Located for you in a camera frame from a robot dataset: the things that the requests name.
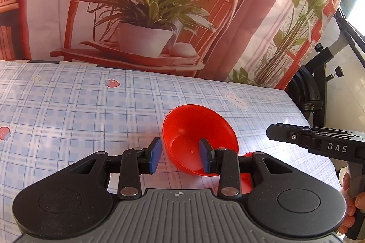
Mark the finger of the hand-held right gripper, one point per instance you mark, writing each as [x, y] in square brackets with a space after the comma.
[285, 134]

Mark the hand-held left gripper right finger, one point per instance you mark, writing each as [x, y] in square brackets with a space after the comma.
[204, 156]

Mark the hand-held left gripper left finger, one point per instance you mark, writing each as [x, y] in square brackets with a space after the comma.
[155, 154]

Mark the red plastic bowl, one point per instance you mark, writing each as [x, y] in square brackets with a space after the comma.
[245, 183]
[194, 129]

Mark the person's right hand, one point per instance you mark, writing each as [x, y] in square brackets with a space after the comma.
[360, 201]

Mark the black exercise bike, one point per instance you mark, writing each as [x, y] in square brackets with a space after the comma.
[308, 89]

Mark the blue plaid tablecloth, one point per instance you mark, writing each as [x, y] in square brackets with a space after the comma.
[71, 106]

